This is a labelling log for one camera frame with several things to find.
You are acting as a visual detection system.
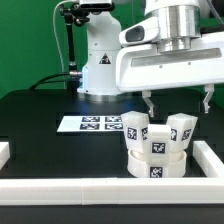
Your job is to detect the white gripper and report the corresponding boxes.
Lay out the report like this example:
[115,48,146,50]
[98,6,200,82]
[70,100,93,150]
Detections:
[116,33,224,117]

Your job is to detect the white round stool seat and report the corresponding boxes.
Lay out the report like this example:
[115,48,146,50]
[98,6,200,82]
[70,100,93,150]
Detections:
[127,150,187,178]

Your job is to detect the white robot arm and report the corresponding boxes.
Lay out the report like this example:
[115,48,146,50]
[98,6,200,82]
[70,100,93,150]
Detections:
[78,0,224,113]

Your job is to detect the white marker sheet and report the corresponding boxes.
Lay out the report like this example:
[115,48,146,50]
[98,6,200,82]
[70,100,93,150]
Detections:
[57,115,123,133]

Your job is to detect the white front border rail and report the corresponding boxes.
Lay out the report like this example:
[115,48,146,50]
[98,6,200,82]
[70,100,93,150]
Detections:
[0,178,224,205]

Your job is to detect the black camera stand pole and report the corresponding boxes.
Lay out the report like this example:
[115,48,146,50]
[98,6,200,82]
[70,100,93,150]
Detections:
[59,3,90,93]

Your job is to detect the black cables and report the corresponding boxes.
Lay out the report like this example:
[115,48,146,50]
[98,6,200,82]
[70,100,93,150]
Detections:
[29,73,81,90]

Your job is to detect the white cable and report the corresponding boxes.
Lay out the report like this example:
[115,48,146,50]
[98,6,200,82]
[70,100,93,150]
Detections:
[52,0,74,73]

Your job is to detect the white left border rail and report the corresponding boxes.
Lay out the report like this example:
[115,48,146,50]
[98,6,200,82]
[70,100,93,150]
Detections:
[0,142,10,170]

